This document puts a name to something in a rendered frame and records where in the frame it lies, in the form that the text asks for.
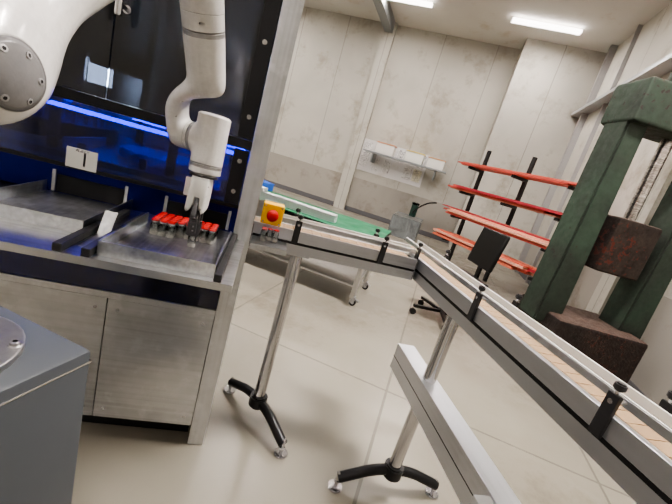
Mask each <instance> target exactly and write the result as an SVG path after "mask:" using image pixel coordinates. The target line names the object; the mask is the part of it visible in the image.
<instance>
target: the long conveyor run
mask: <svg viewBox="0 0 672 504"><path fill-rule="evenodd" d="M405 241H407V242H408V243H409V244H410V245H412V246H411V248H413V249H416V250H417V251H416V253H415V254H413V253H409V255H410V256H411V257H412V258H414V259H417V260H418V263H417V266H416V269H415V272H414V275H413V277H412V279H413V280H414V281H415V282H416V283H417V284H418V285H419V286H420V287H421V288H422V289H423V290H424V291H425V292H426V293H427V294H428V295H429V296H430V297H431V298H432V299H433V300H434V301H435V302H436V303H437V304H438V305H439V306H440V307H441V308H442V309H443V310H444V311H445V312H446V313H447V314H448V315H449V316H450V317H451V318H452V319H453V320H454V321H455V322H456V323H457V324H458V325H459V326H460V327H461V328H462V329H463V330H464V331H465V332H466V333H467V334H468V335H469V336H470V337H471V338H472V339H473V340H474V341H475V342H476V343H477V344H478V345H479V346H480V347H481V348H482V349H483V350H484V351H485V352H486V353H487V354H488V355H489V356H490V357H491V358H492V359H493V360H494V361H495V362H496V363H497V364H498V365H499V366H500V367H501V368H502V369H503V370H504V371H505V372H506V373H507V374H508V375H509V376H510V377H511V378H512V379H513V380H514V381H515V382H516V383H517V384H518V385H519V386H520V387H521V388H522V389H523V390H524V391H525V392H526V393H527V394H528V395H529V396H530V397H531V398H532V399H533V400H534V401H535V402H536V403H537V404H538V405H539V406H540V407H541V408H542V409H543V410H544V411H545V412H546V413H547V414H548V415H549V416H550V417H551V418H552V419H553V420H554V421H555V422H556V423H557V424H558V425H559V426H560V427H561V428H562V429H563V430H564V431H565V432H566V433H567V434H568V435H569V436H570V437H571V438H572V439H573V440H574V441H575V442H576V443H577V444H578V445H579V446H580V447H581V448H582V449H583V450H584V451H585V452H586V453H587V454H588V455H589V456H590V457H591V458H592V459H593V460H594V461H595V462H596V463H597V464H598V465H599V466H600V467H601V468H602V469H603V470H604V471H605V472H606V473H607V474H608V475H609V476H610V477H611V478H612V479H613V480H614V481H615V482H616V483H617V484H618V485H619V486H620V487H621V488H622V489H623V490H624V491H625V492H626V493H627V494H628V495H629V496H630V497H631V498H632V499H633V500H634V501H635V502H636V503H637V504H672V390H668V392H667V394H666V395H667V397H668V398H669V400H668V401H667V400H666V399H662V400H661V401H660V403H659V405H657V404H655V403H654V402H652V401H651V400H650V399H648V398H647V397H645V396H644V395H642V394H641V393H639V392H638V391H636V390H635V389H634V388H632V387H631V386H629V385H628V384H626V383H625V382H623V381H622V380H621V379H619V378H618V377H616V376H615V375H613V374H612V373H610V372H609V371H608V370H606V369H605V368H603V367H602V366H600V365H599V364H597V363H596V362H595V361H593V360H592V359H590V358H589V357H587V356H586V355H584V354H583V353H581V352H580V351H579V350H577V349H576V348H574V347H573V346H571V345H570V344H568V343H567V342H566V341H564V340H563V339H561V338H560V337H558V336H557V335H555V334H554V333H553V332H551V331H550V330H548V329H547V328H545V327H544V326H542V325H541V324H540V323H538V322H537V321H535V320H534V319H532V318H531V317H529V316H528V315H526V314H525V313H524V312H522V311H521V310H519V309H518V308H519V306H520V303H519V300H522V298H523V295H521V294H519V293H518V294H516V295H515V297H516V300H513V302H512V304H511V303H509V302H508V301H506V300H505V299H503V298H502V297H500V296H499V295H498V294H496V293H495V292H493V291H492V290H490V289H489V288H487V287H486V286H485V285H483V284H482V283H480V282H479V281H477V280H476V279H474V278H473V277H471V276H470V275H469V274H467V273H466V272H464V271H463V270H461V269H460V268H458V267H457V266H456V265H454V264H453V263H451V262H450V261H448V258H449V256H448V254H450V253H451V250H449V249H447V250H446V253H447V254H445V256H444V257H443V256H441V255H440V254H438V253H437V252H435V251H434V250H432V249H431V248H429V247H428V246H427V245H425V244H424V243H422V242H421V241H419V240H418V241H417V244H416V243H415V242H414V241H412V240H411V239H409V238H408V237H406V239H405ZM427 251H428V252H427ZM431 254H432V255H431ZM438 259H439V260H438ZM449 267H450V268H449ZM460 275H461V276H460ZM471 283H472V284H471ZM489 296H490V297H489ZM493 299H494V300H493ZM500 304H501V305H500ZM504 307H505V308H504ZM515 315H516V316H515ZM522 320H523V321H522ZM529 325H530V326H529ZM533 328H534V329H533ZM540 333H541V334H540ZM544 336H545V337H544ZM551 341H552V342H551ZM555 344H556V345H555ZM562 349H563V350H562ZM566 352H567V353H566ZM573 357H574V358H573ZM577 360H578V361H577ZM580 362H581V363H580ZM584 365H585V366H584ZM588 368H589V369H588ZM591 370H592V371H591ZM595 373H596V374H595ZM599 376H600V377H599ZM602 378H603V379H602ZM606 381H607V382H606ZM610 384H611V385H610ZM624 394H625V395H624ZM628 397H629V398H628ZM631 399H632V400H631ZM635 402H636V403H635ZM639 405H640V406H639ZM642 407H643V408H642ZM646 410H647V411H646ZM650 413H651V414H650ZM668 426H669V427H668Z"/></svg>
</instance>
